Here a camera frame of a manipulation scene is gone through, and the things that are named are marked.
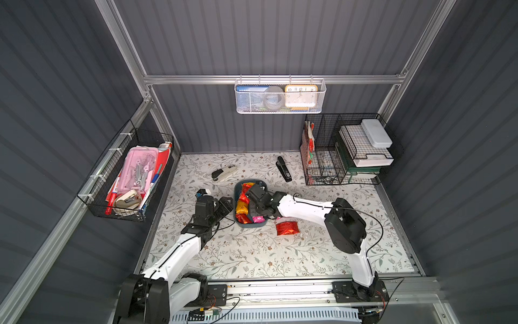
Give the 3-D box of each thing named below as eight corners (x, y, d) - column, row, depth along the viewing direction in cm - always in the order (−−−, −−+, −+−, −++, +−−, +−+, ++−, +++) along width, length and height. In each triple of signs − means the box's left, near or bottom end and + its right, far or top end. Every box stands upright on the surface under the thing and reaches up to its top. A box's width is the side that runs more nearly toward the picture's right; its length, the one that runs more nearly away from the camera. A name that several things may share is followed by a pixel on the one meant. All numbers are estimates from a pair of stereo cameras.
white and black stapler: (214, 183, 109) (212, 177, 105) (211, 178, 111) (210, 172, 108) (238, 173, 114) (237, 167, 110) (235, 168, 116) (234, 162, 112)
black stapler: (285, 183, 109) (286, 177, 105) (275, 163, 118) (275, 157, 115) (292, 181, 110) (293, 176, 106) (281, 161, 119) (281, 155, 115)
